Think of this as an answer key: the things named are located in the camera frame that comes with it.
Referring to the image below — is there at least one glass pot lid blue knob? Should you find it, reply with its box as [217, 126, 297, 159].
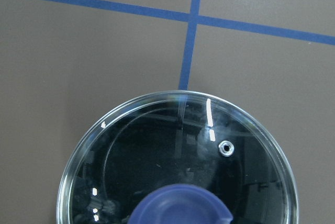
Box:
[56, 91, 299, 223]

